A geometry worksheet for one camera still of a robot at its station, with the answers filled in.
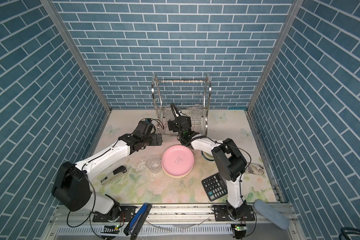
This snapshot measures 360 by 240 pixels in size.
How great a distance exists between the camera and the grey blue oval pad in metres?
0.71

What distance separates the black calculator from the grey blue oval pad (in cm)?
18

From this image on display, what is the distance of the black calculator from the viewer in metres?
0.80

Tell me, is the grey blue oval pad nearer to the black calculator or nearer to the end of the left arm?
the black calculator
